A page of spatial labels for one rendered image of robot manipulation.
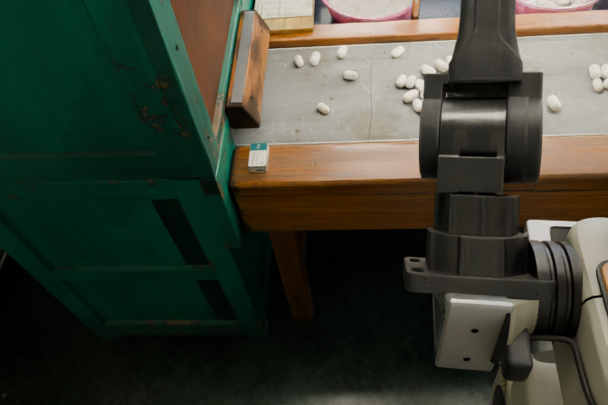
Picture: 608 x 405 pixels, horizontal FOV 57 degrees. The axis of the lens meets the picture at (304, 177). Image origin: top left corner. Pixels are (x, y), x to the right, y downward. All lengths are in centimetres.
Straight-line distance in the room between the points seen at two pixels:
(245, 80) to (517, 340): 81
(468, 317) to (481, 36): 24
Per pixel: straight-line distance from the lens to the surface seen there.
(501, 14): 54
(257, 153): 112
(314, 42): 138
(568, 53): 142
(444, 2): 162
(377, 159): 111
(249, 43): 123
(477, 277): 48
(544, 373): 82
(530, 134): 50
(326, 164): 111
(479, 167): 49
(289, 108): 125
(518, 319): 48
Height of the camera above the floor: 164
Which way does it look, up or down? 54 degrees down
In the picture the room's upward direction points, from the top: 9 degrees counter-clockwise
